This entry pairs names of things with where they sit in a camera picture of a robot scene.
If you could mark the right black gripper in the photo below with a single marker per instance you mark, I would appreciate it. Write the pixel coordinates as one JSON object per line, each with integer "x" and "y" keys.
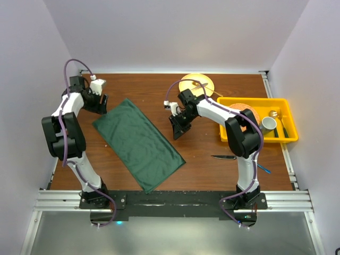
{"x": 178, "y": 129}

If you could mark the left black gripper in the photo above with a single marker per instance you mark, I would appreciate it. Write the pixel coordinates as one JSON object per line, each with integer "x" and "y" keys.
{"x": 99, "y": 108}

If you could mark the dark green cloth napkin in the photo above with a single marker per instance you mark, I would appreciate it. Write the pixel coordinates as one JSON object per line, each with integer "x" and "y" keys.
{"x": 143, "y": 149}

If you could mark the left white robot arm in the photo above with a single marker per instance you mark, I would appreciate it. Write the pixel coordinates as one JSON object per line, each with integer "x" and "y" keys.
{"x": 66, "y": 141}

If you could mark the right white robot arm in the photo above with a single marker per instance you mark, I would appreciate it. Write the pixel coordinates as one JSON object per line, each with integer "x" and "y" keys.
{"x": 244, "y": 137}

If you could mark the yellow round plate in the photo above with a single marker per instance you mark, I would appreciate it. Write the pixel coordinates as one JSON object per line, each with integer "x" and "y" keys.
{"x": 196, "y": 77}

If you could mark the gold spoon on plate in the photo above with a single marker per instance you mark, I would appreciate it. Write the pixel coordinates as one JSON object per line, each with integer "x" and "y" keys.
{"x": 220, "y": 95}

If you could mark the silver fork on plate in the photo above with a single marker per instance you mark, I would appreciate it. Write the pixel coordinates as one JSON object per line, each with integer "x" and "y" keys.
{"x": 199, "y": 86}

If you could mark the orange woven coaster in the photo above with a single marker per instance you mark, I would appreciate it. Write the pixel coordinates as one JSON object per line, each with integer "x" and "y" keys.
{"x": 242, "y": 106}

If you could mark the grey mug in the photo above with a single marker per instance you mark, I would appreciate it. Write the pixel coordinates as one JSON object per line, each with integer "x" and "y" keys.
{"x": 267, "y": 125}

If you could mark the gold spoon in bin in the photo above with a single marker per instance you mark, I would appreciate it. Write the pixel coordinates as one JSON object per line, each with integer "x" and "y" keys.
{"x": 274, "y": 114}

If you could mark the yellow plastic bin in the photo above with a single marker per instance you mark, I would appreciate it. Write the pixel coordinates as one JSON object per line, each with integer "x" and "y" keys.
{"x": 263, "y": 106}

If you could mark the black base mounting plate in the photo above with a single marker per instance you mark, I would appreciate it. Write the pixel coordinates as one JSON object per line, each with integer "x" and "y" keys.
{"x": 180, "y": 204}

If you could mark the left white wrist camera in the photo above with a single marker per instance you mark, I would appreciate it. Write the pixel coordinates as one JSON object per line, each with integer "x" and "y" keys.
{"x": 97, "y": 85}

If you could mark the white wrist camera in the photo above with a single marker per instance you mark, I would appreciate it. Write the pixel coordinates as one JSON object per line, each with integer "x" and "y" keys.
{"x": 173, "y": 107}
{"x": 97, "y": 85}

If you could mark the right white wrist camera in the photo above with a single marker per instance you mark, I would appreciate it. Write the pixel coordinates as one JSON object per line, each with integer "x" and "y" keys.
{"x": 173, "y": 107}

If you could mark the dark handled utensil in bin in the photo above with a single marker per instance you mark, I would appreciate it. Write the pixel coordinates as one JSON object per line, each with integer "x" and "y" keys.
{"x": 284, "y": 128}

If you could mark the aluminium frame rail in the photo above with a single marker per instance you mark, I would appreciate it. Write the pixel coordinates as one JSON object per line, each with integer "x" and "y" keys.
{"x": 277, "y": 201}

